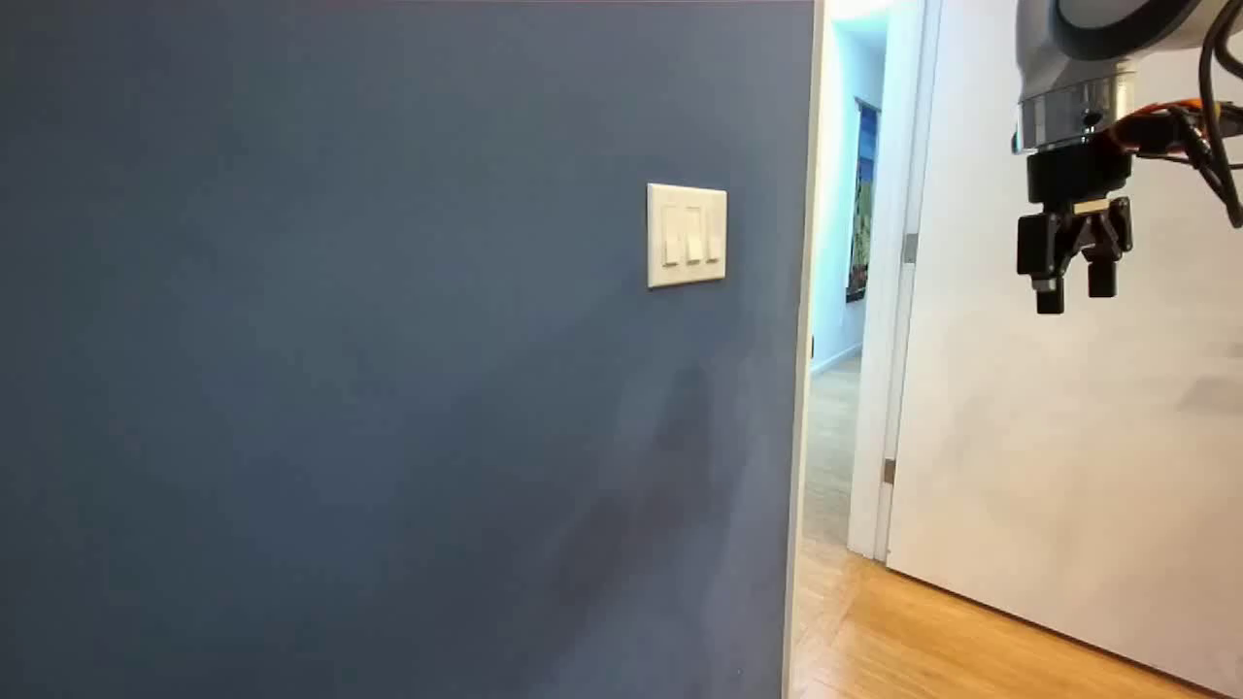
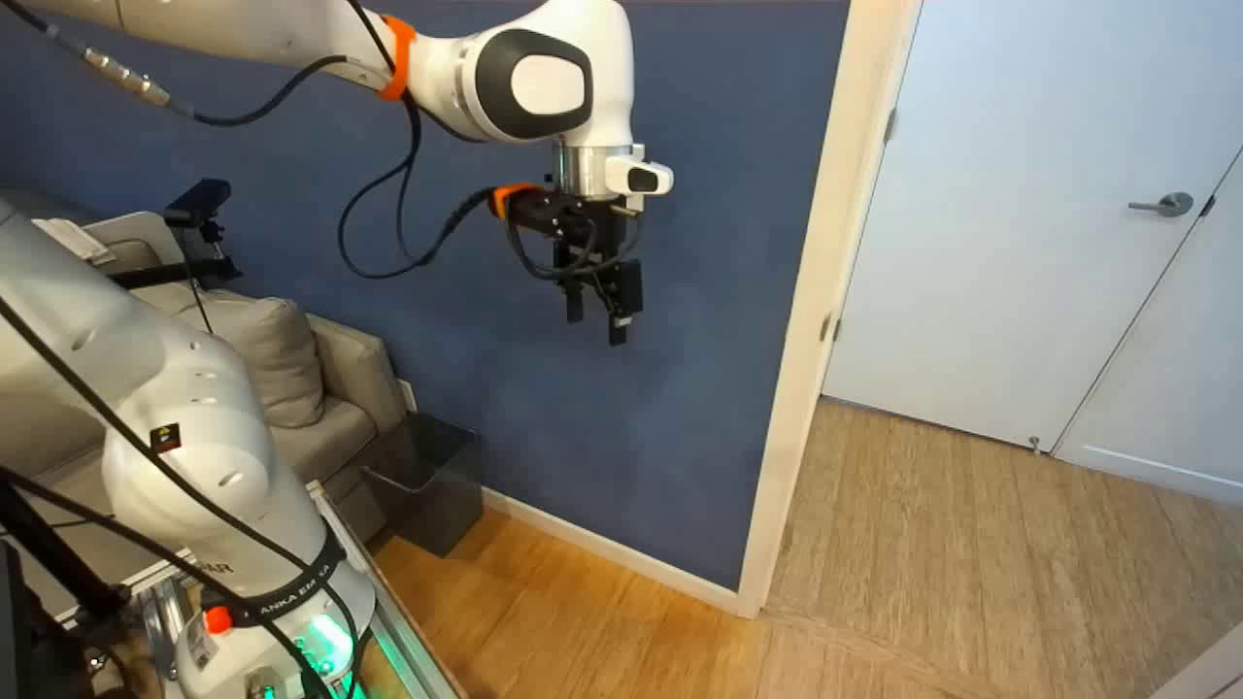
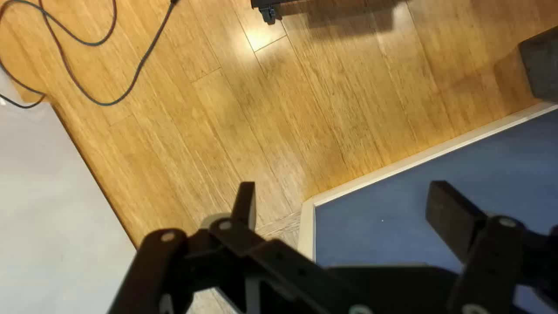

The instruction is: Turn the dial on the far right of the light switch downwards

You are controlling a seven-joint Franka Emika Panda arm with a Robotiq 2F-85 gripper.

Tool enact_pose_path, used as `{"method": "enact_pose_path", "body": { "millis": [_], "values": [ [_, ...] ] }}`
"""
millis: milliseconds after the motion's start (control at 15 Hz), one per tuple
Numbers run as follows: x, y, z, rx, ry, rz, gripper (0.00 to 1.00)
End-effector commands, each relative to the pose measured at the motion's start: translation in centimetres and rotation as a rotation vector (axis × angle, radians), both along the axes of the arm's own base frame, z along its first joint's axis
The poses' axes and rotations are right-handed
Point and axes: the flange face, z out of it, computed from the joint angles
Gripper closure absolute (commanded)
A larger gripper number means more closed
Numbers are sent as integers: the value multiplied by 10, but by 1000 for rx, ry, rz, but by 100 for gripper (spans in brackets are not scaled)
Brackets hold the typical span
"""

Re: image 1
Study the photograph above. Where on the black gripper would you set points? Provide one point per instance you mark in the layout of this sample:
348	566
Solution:
1073	179

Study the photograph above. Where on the white rocker switch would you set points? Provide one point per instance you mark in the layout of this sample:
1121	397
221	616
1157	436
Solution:
691	239
670	239
710	239

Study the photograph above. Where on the metal door hinge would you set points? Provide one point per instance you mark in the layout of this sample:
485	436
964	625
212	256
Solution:
909	245
887	473

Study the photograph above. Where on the white door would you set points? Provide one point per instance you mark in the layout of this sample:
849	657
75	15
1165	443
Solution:
1073	454

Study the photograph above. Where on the dark blue wall hanging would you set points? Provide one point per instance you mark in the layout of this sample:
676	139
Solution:
862	198

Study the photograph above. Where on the white wall corner trim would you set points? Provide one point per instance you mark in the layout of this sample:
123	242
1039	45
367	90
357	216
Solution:
800	392

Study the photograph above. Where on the white light switch plate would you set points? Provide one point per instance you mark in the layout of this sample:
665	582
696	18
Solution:
686	235

